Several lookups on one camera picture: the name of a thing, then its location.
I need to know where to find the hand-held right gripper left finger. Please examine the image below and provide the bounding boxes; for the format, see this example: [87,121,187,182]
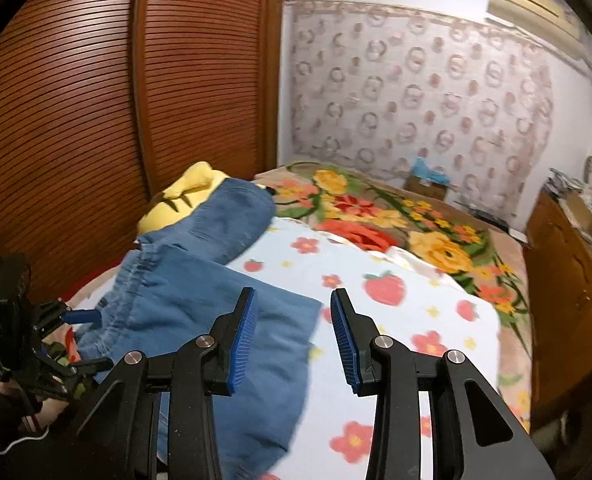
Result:
[73,287,259,480]

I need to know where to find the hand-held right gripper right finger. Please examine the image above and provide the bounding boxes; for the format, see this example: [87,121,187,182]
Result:
[330,288,557,480]

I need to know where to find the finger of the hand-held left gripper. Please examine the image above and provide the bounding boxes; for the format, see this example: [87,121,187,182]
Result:
[46,356,115,402]
[51,307,103,333]

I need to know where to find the blue denim pants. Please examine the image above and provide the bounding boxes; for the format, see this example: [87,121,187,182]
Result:
[73,176,324,480]

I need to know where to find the white strawberry print sheet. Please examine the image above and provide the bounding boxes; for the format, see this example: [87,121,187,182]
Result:
[41,216,501,480]

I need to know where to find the floral fleece blanket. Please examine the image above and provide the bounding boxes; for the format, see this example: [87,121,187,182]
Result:
[253,161,534,433]

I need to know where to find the yellow plush toy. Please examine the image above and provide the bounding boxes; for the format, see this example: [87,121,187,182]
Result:
[136,161,277,235]

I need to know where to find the small cardboard box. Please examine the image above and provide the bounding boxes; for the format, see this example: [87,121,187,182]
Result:
[405,175,449,202]

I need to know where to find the blue cloth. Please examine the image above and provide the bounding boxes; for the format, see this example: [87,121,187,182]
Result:
[411,157,450,186]

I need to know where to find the flat black box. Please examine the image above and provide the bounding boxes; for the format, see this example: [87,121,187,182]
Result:
[474,210,509,227]

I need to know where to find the wooden louvred wardrobe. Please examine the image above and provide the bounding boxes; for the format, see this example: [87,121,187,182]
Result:
[0,0,284,306]

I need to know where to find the wooden cabinet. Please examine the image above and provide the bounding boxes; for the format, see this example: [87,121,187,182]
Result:
[523,190,592,461]

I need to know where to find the circle patterned sheer curtain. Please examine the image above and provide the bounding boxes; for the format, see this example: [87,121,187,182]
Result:
[283,0,556,231]

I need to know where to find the open cardboard box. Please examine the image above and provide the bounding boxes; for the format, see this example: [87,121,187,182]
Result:
[560,192,592,242]

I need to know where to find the stack of folded cloths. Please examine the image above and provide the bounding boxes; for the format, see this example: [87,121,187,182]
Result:
[548,167,585,197]

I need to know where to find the white cable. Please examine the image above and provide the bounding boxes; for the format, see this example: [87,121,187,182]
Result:
[0,425,53,455]

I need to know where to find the cream wall air conditioner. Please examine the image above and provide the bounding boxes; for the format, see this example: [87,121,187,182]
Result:
[486,0,584,58]

